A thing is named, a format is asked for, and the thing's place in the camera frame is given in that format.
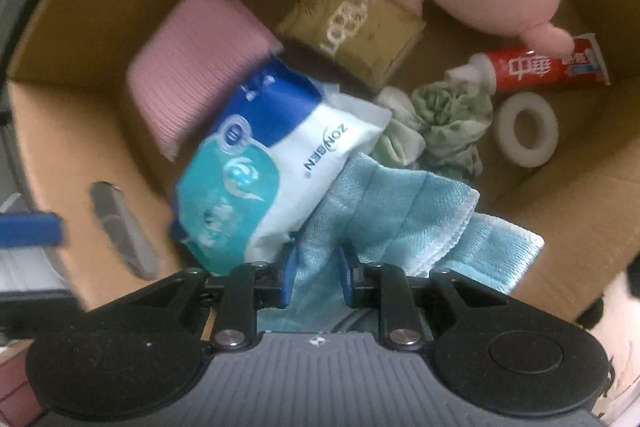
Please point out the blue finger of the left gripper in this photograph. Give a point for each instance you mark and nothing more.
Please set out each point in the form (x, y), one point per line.
(21, 230)

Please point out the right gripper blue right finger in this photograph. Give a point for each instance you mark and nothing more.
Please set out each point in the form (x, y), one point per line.
(386, 289)

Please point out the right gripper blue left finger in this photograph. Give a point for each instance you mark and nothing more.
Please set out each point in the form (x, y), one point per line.
(246, 290)

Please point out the teal microfiber towel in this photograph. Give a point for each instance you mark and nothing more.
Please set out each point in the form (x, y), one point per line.
(410, 218)

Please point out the blue white wet-wipes pack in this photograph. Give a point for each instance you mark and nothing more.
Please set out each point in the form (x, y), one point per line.
(271, 156)

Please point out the green white scrunchie cloth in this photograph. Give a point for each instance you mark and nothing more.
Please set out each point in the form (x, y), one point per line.
(435, 128)

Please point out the pink knitted cloth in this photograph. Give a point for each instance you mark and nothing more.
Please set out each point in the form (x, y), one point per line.
(194, 60)

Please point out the gold tissue pack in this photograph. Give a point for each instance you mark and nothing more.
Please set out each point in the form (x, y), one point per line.
(370, 39)

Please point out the white tape roll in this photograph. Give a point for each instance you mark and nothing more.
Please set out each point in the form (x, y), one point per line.
(526, 130)

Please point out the brown cardboard box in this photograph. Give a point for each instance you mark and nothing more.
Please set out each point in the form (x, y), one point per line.
(89, 157)

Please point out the black-haired doll plush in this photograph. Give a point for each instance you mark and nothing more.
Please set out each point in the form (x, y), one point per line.
(614, 320)

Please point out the red white toothpaste tube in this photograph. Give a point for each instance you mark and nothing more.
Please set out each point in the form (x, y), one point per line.
(520, 69)

